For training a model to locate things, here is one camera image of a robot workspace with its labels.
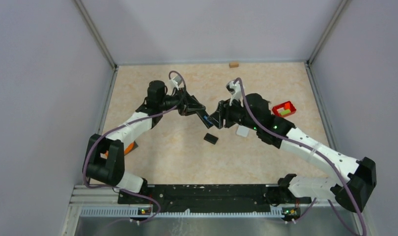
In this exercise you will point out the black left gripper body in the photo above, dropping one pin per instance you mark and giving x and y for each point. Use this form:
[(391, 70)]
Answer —
[(181, 104)]

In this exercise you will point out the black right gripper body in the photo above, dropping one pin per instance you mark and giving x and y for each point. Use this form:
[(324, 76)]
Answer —
[(234, 114)]

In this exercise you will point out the black remote control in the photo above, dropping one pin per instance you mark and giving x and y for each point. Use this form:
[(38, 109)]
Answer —
[(200, 114)]

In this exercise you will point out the black battery cover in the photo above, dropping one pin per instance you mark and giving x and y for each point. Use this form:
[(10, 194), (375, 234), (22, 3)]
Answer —
[(211, 138)]

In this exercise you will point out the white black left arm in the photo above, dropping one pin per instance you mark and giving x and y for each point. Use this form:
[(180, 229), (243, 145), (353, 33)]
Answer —
[(111, 171)]

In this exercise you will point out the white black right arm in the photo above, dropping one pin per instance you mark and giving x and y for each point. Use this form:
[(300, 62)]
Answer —
[(351, 181)]

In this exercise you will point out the white remote control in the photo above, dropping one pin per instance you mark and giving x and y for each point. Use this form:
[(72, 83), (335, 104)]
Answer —
[(242, 131)]

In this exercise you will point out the green block in bin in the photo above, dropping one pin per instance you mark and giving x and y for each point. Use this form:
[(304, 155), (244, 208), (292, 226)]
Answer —
[(285, 112)]

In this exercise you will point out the small wooden block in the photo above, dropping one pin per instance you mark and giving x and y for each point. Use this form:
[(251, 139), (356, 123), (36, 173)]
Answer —
[(233, 64)]

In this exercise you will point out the red plastic bin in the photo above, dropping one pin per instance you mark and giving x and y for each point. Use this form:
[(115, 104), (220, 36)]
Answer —
[(284, 109)]

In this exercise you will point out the orange green object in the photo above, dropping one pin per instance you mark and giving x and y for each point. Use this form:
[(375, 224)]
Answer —
[(118, 149)]

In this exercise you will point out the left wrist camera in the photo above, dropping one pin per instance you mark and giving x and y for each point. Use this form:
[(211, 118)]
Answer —
[(176, 83)]

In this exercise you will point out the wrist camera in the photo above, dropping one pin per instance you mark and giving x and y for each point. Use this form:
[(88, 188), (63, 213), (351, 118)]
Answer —
[(176, 83), (235, 90)]

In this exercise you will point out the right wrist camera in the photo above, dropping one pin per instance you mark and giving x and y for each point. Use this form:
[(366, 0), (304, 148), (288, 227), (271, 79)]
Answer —
[(235, 90)]

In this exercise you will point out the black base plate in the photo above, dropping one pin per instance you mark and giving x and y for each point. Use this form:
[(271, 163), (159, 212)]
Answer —
[(214, 198)]

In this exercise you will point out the aluminium frame rail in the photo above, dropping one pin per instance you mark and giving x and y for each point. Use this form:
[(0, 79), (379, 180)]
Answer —
[(105, 196)]

